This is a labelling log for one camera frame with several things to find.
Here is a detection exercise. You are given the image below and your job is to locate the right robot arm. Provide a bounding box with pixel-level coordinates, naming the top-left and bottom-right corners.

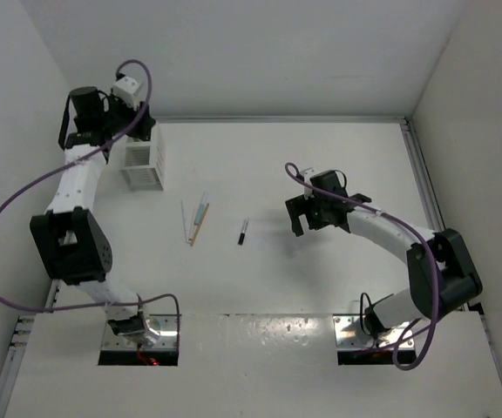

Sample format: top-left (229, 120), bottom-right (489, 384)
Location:
top-left (285, 163), bottom-right (483, 340)

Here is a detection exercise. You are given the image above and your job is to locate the light blue makeup stick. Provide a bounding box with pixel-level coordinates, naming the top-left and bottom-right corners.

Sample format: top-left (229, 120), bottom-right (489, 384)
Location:
top-left (193, 191), bottom-right (208, 226)

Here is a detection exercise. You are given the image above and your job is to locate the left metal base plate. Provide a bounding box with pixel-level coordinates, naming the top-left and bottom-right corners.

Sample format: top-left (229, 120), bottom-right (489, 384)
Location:
top-left (100, 314), bottom-right (179, 353)

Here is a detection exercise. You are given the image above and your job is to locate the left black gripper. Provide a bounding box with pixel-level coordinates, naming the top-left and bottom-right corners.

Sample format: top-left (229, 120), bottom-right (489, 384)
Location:
top-left (99, 87), bottom-right (156, 140)

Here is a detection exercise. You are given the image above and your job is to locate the thin white applicator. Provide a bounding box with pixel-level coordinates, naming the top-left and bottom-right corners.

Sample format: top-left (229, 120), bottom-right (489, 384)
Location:
top-left (188, 206), bottom-right (198, 243)

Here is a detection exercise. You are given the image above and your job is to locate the thin white stick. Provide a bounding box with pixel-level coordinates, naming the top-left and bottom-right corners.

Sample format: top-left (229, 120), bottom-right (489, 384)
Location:
top-left (180, 200), bottom-right (189, 243)

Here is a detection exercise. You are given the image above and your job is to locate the white slatted organizer box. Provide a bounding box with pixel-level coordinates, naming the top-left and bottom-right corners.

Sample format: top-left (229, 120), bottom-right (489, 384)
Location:
top-left (119, 124), bottom-right (166, 191)

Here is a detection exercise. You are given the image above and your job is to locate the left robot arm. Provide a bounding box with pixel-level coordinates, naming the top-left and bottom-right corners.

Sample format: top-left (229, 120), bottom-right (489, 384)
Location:
top-left (30, 78), bottom-right (159, 347)

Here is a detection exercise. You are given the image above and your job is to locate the metal base plate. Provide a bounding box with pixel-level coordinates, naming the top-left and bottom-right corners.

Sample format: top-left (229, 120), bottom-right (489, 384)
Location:
top-left (100, 314), bottom-right (179, 353)
top-left (332, 314), bottom-right (409, 353)

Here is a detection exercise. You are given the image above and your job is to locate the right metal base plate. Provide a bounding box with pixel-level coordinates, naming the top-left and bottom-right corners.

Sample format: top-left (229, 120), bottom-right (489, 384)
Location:
top-left (332, 314), bottom-right (409, 353)

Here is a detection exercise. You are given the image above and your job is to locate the clear tube black cap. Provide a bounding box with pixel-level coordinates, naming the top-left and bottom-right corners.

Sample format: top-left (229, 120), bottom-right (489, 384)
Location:
top-left (237, 218), bottom-right (249, 246)

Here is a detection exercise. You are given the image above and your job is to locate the gold makeup pencil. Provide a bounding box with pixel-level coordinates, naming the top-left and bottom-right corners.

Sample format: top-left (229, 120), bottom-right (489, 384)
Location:
top-left (189, 203), bottom-right (210, 247)

